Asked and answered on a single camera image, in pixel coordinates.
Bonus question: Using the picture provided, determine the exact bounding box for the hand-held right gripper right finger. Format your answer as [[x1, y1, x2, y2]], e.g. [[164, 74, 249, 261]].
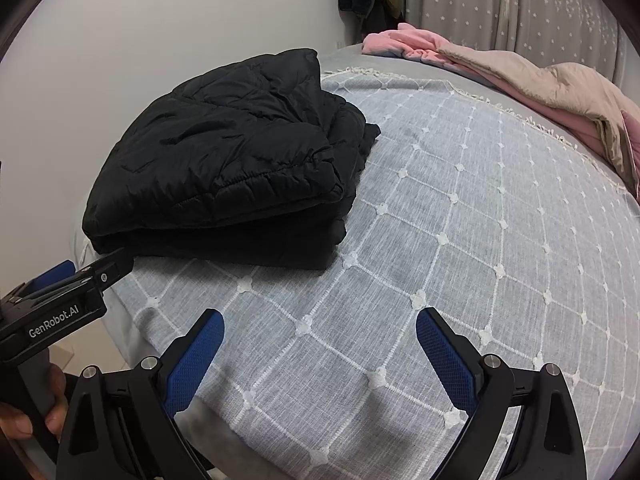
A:
[[416, 306, 588, 480]]

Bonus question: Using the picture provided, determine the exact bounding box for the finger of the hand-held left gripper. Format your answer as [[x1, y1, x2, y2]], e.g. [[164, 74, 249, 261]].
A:
[[75, 246, 136, 293], [34, 260, 77, 292]]

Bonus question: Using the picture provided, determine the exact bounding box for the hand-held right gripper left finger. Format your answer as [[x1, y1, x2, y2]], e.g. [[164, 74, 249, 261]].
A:
[[56, 308, 226, 480]]

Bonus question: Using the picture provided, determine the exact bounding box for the black puffer jacket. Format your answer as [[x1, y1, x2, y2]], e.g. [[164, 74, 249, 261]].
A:
[[81, 47, 382, 272]]

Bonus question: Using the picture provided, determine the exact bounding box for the person's left hand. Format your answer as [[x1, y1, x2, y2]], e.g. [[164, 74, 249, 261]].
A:
[[0, 367, 68, 455]]

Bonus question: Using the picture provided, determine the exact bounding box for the grey checked bed blanket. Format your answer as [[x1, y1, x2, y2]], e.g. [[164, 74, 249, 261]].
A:
[[107, 62, 640, 480]]

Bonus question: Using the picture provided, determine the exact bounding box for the beige quilt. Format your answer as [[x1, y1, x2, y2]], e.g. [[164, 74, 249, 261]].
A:
[[437, 42, 636, 181]]

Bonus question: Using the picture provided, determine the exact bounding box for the grey bed sheet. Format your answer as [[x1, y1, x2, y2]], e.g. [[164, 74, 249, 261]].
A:
[[72, 42, 640, 480]]

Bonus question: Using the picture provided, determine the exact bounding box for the pink quilt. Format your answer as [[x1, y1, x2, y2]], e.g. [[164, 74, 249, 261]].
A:
[[361, 22, 640, 186]]

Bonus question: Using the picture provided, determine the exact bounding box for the grey star print curtain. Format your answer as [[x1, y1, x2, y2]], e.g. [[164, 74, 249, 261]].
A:
[[405, 0, 623, 91]]

